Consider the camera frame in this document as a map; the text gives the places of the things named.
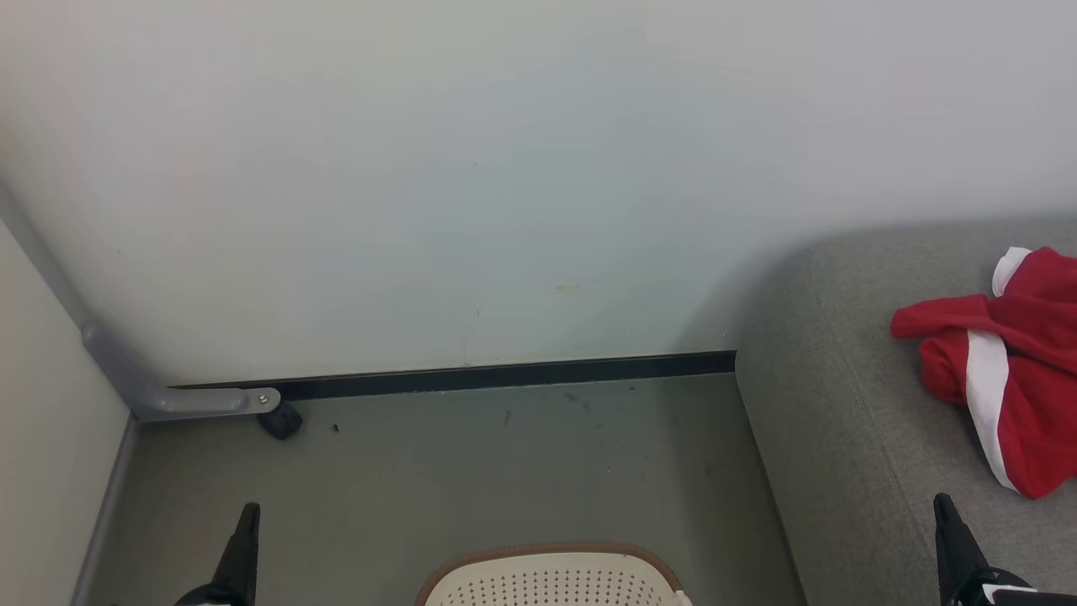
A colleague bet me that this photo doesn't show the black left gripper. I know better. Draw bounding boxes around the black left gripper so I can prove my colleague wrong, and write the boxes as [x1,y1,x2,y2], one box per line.
[173,502,263,606]

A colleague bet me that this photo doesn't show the cream perforated laundry basket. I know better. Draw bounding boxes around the cream perforated laundry basket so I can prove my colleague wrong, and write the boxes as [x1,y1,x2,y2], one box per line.
[414,542,693,606]

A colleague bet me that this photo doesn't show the grey metal bracket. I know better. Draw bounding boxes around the grey metal bracket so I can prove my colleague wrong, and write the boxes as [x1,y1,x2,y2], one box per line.
[81,323,284,423]

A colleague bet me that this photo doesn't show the red and white garment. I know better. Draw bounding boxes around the red and white garment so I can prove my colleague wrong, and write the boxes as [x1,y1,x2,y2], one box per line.
[890,246,1077,501]

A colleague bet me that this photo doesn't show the grey fabric sofa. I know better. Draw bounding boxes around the grey fabric sofa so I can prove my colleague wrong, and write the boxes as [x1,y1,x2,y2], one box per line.
[734,217,1077,606]

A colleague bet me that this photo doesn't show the black caster wheel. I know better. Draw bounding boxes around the black caster wheel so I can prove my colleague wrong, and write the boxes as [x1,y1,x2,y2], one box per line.
[256,401,305,442]

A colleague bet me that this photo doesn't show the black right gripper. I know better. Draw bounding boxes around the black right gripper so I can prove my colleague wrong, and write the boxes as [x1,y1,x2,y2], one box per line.
[932,493,1043,606]

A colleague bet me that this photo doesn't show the black baseboard strip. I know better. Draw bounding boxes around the black baseboard strip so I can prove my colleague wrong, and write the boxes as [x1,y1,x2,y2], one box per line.
[167,350,738,401]

